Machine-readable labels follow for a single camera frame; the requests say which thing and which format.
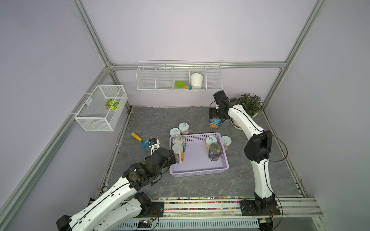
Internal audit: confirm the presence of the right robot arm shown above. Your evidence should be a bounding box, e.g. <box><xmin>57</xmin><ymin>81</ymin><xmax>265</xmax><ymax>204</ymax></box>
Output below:
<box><xmin>209</xmin><ymin>91</ymin><xmax>276</xmax><ymax>212</ymax></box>

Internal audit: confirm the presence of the yellow label small can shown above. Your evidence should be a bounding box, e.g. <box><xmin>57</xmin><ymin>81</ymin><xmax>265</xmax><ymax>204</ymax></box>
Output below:
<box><xmin>206</xmin><ymin>136</ymin><xmax>218</xmax><ymax>150</ymax></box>

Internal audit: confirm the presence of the lilac plastic basket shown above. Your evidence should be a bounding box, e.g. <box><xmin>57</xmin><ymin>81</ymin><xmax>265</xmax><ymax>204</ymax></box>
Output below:
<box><xmin>169</xmin><ymin>132</ymin><xmax>229</xmax><ymax>178</ymax></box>

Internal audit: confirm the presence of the tall colourful can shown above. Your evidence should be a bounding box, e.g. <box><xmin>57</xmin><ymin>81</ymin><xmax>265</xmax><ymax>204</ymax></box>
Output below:
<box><xmin>172</xmin><ymin>144</ymin><xmax>184</xmax><ymax>164</ymax></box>

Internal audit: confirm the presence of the potted green plant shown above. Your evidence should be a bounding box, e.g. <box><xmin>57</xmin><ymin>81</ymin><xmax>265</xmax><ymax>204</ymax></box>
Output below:
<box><xmin>238</xmin><ymin>93</ymin><xmax>263</xmax><ymax>118</ymax></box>

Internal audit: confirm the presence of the blue soup can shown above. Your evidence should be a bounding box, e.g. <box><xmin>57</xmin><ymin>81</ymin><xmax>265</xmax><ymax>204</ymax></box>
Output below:
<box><xmin>172</xmin><ymin>134</ymin><xmax>186</xmax><ymax>152</ymax></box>
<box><xmin>209</xmin><ymin>118</ymin><xmax>222</xmax><ymax>129</ymax></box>

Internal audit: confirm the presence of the green label small can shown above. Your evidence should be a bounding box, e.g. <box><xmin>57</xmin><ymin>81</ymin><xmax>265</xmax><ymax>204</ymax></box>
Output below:
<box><xmin>170</xmin><ymin>128</ymin><xmax>181</xmax><ymax>136</ymax></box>

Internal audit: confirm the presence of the white wire side basket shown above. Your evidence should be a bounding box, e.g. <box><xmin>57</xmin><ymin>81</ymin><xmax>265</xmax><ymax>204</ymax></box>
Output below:
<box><xmin>74</xmin><ymin>85</ymin><xmax>128</xmax><ymax>132</ymax></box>

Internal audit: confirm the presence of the green toy in basket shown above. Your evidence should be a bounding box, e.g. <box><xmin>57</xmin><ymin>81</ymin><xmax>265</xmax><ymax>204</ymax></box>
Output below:
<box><xmin>106</xmin><ymin>99</ymin><xmax>120</xmax><ymax>111</ymax></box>

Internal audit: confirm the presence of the teal toy garden fork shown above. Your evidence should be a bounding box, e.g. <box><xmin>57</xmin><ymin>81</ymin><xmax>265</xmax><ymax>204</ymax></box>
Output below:
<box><xmin>131</xmin><ymin>132</ymin><xmax>152</xmax><ymax>152</ymax></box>

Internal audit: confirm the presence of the white empty flower pot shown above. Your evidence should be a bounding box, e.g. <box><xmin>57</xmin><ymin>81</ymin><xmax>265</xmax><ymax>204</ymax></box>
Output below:
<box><xmin>190</xmin><ymin>73</ymin><xmax>203</xmax><ymax>90</ymax></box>

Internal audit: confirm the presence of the green toy scoop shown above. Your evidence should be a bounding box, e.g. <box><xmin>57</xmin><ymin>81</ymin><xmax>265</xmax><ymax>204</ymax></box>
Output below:
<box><xmin>174</xmin><ymin>81</ymin><xmax>192</xmax><ymax>90</ymax></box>

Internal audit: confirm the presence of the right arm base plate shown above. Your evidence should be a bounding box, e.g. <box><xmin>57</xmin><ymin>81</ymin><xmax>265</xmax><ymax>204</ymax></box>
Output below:
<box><xmin>240</xmin><ymin>199</ymin><xmax>281</xmax><ymax>217</ymax></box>

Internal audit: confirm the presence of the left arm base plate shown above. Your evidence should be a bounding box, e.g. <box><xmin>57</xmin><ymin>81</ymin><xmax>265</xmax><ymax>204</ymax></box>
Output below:
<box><xmin>137</xmin><ymin>201</ymin><xmax>164</xmax><ymax>218</ymax></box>

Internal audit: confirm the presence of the aluminium frame rail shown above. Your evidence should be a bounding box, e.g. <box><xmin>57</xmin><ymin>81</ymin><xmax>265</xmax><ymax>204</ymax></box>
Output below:
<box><xmin>153</xmin><ymin>197</ymin><xmax>324</xmax><ymax>221</ymax></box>

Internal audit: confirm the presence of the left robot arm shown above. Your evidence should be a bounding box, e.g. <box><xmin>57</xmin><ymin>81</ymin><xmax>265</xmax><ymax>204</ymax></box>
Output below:
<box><xmin>56</xmin><ymin>147</ymin><xmax>176</xmax><ymax>231</ymax></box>

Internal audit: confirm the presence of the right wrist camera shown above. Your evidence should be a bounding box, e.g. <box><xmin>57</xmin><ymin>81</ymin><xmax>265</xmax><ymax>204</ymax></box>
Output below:
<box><xmin>213</xmin><ymin>90</ymin><xmax>228</xmax><ymax>105</ymax></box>

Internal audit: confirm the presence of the orange label small can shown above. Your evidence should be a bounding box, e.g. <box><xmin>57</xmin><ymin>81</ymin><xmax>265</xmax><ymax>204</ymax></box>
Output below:
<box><xmin>222</xmin><ymin>135</ymin><xmax>232</xmax><ymax>149</ymax></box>

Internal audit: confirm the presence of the pink label small can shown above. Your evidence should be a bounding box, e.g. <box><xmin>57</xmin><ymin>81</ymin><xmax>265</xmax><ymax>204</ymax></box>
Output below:
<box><xmin>178</xmin><ymin>122</ymin><xmax>189</xmax><ymax>135</ymax></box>

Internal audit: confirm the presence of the dark navy can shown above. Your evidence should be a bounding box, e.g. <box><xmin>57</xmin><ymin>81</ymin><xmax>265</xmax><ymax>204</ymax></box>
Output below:
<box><xmin>209</xmin><ymin>143</ymin><xmax>222</xmax><ymax>161</ymax></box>

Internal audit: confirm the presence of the white wire wall shelf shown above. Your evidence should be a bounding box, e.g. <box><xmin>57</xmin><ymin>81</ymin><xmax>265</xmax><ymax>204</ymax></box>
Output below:
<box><xmin>136</xmin><ymin>61</ymin><xmax>224</xmax><ymax>91</ymax></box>

